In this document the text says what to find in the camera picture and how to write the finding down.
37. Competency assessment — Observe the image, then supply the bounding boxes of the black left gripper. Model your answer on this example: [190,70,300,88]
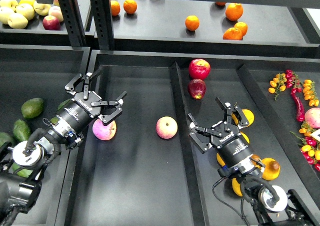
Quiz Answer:
[56,68,128,133]

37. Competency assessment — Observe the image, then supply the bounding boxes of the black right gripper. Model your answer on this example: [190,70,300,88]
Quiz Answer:
[187,97,254,168]

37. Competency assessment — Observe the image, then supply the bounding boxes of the yellow pear with stem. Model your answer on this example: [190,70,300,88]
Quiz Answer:
[231,178,243,197]

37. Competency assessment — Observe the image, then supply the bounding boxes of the dark green avocado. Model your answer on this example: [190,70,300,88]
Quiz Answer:
[12,119,31,142]

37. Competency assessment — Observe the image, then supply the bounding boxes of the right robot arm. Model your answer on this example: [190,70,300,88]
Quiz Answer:
[187,98,319,225]

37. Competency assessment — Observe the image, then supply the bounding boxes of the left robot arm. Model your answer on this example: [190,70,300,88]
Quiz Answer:
[0,70,127,225]

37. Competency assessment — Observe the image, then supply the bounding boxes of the green avocado tray edge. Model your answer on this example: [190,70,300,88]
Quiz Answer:
[57,98,71,111]

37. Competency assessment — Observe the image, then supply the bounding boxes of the yellow pear middle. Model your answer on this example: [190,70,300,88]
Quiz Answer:
[241,132,250,143]

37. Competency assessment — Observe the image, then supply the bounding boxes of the yellow pear left cluster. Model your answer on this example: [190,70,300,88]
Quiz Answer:
[216,153,226,167]

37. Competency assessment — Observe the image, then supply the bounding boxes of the yellow pear cluster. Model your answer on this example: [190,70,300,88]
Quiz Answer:
[216,153,226,167]
[261,158,281,181]

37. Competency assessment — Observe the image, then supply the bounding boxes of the yellow pear upper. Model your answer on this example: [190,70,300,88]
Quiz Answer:
[231,109,255,126]

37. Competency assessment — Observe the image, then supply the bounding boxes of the green avocado under gripper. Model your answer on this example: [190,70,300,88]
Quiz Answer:
[50,116,59,125]

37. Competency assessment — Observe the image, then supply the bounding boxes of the green avocado top left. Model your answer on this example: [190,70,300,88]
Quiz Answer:
[21,98,45,119]

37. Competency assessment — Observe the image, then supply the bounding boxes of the yellow pear right cluster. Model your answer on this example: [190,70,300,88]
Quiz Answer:
[261,158,281,181]

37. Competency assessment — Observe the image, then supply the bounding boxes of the green avocado far left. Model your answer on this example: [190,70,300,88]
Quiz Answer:
[0,132,16,146]

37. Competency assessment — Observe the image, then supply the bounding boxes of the green avocado bottom left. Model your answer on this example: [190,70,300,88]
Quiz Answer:
[12,162,33,178]

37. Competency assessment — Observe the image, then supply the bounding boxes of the pink apple left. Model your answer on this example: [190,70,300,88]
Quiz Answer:
[92,119,117,141]

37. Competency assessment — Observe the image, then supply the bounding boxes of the pink apple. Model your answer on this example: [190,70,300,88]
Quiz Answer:
[156,116,178,139]
[92,119,117,141]

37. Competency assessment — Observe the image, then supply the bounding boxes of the dark red apple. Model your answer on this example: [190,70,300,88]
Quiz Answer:
[187,79,207,100]

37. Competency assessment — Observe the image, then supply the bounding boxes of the pink apple centre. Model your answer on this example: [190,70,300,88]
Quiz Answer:
[156,116,178,139]

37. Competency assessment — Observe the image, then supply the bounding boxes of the black left tray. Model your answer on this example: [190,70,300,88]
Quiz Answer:
[0,45,90,225]

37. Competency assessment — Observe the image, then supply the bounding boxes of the bright red apple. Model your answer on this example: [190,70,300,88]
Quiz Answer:
[188,59,211,80]

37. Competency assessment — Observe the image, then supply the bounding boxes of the orange cherry tomato bunch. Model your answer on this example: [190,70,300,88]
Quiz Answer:
[268,73,287,101]

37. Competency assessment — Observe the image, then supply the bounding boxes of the black divided centre tray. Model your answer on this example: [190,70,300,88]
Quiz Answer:
[64,51,320,225]

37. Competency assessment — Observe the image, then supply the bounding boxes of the red chili pepper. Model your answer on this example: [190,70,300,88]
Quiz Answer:
[290,88,305,122]

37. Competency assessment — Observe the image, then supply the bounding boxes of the red apple on shelf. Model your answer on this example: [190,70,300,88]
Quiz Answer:
[42,15,61,31]

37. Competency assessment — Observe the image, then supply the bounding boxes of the red cherry tomato bunch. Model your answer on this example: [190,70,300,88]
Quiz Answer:
[285,70,302,92]

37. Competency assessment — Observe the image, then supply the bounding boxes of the orange on shelf front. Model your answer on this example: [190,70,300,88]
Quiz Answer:
[222,27,243,40]

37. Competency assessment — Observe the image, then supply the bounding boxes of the pink peach on shelf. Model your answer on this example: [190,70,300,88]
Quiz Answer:
[48,6,64,23]

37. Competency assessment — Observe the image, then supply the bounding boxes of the pink peach right edge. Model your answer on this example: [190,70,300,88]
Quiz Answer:
[304,108,320,129]

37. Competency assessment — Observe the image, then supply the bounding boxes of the mixed cherry tomatoes lower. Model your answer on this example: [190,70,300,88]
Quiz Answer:
[290,121,320,172]

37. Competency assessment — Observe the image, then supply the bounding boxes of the orange on shelf left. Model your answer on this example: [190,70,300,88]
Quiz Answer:
[110,0,121,17]

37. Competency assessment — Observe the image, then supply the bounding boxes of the orange tomato bunch right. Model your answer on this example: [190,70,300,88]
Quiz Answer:
[302,79,320,107]

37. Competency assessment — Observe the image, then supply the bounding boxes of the yellow apple with stem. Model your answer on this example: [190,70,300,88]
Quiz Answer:
[33,1,51,16]

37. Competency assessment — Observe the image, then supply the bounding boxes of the orange on shelf right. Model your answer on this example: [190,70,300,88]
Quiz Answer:
[234,22,248,37]

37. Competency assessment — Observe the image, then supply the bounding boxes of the yellow apple front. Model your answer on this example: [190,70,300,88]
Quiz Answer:
[7,13,28,29]

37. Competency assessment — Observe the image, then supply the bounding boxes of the yellow apple middle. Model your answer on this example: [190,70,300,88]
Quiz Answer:
[15,4,35,21]

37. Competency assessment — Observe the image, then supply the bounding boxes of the black shelf post left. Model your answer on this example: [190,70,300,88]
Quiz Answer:
[58,0,86,47]

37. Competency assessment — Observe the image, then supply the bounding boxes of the black shelf post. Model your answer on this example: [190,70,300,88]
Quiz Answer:
[90,0,115,51]
[58,0,86,47]

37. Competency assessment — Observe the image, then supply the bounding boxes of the black shelf post right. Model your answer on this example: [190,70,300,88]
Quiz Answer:
[90,0,115,51]

